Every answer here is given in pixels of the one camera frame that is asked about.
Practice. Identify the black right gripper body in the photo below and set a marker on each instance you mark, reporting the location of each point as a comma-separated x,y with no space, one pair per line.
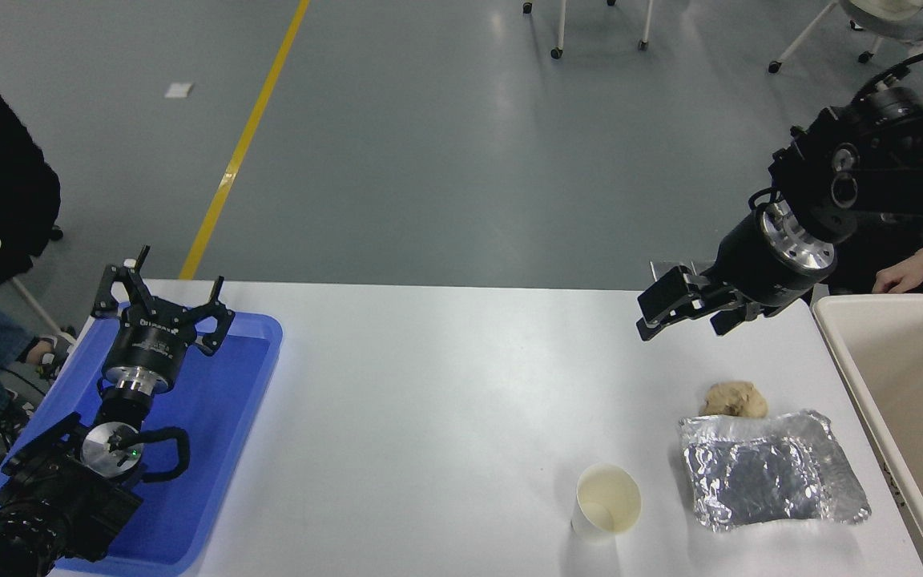
754,264

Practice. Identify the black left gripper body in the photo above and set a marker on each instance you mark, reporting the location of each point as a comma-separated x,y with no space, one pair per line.
149,340

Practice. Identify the white paper cup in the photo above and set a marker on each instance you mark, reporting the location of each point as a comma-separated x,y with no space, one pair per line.
607,503

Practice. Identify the person's hand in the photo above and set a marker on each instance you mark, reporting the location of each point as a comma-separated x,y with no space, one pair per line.
902,276

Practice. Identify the metal floor plate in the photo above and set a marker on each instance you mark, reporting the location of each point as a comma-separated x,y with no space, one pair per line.
666,268
703,264

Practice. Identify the crumpled tan paper ball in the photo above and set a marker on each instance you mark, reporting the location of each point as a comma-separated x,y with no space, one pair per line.
734,399

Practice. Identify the chair with white legs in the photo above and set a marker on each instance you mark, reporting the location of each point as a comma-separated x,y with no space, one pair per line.
33,304

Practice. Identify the blue plastic tray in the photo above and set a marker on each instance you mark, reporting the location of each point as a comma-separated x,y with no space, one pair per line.
213,417

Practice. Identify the crumpled silver foil tray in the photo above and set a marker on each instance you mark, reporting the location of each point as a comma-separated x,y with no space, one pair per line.
766,473

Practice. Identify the large pale plastic bin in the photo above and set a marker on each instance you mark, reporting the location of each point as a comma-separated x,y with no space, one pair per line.
910,377

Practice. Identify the white office chair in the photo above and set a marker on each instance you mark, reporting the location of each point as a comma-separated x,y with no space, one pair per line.
894,20

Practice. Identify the white wheeled stand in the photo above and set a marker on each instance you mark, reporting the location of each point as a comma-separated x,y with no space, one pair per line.
562,24

